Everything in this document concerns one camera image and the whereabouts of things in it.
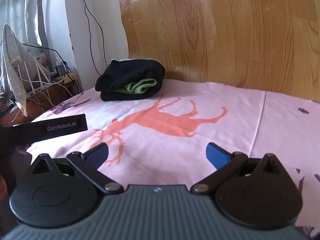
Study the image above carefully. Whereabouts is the green navy white striped sweater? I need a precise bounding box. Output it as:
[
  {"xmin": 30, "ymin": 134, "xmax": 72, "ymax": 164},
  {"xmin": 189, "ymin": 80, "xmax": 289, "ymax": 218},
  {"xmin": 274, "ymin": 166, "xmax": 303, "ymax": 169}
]
[{"xmin": 95, "ymin": 59, "xmax": 165, "ymax": 101}]

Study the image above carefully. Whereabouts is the cluttered wooden nightstand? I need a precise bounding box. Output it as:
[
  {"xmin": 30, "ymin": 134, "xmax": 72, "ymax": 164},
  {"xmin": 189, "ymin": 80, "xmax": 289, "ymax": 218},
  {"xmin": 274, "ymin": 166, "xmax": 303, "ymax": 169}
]
[{"xmin": 0, "ymin": 52, "xmax": 85, "ymax": 127}]

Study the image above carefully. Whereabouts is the grey folded ironing board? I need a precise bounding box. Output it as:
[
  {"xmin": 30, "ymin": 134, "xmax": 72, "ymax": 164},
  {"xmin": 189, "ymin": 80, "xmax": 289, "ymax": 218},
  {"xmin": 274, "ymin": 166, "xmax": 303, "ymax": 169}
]
[{"xmin": 1, "ymin": 24, "xmax": 50, "ymax": 116}]

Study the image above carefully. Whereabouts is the pink deer print bedsheet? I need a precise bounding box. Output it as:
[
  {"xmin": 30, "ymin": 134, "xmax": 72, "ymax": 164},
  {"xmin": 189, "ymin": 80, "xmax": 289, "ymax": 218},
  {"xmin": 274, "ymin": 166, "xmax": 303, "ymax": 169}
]
[{"xmin": 28, "ymin": 80, "xmax": 319, "ymax": 238}]

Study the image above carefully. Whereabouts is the grey curtain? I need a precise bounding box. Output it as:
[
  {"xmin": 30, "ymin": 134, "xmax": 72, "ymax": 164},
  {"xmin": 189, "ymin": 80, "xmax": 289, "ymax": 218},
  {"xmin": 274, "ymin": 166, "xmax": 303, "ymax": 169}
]
[{"xmin": 1, "ymin": 0, "xmax": 76, "ymax": 70}]

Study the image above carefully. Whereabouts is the wooden headboard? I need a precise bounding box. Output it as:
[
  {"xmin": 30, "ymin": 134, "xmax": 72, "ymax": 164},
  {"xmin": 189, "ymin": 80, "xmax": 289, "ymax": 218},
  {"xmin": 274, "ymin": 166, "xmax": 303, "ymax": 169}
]
[{"xmin": 119, "ymin": 0, "xmax": 319, "ymax": 101}]

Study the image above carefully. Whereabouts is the grey wall cable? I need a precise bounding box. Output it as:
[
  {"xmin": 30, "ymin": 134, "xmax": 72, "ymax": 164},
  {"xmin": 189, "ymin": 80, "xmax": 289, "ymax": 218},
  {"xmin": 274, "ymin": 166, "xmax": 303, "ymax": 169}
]
[{"xmin": 75, "ymin": 0, "xmax": 109, "ymax": 77}]

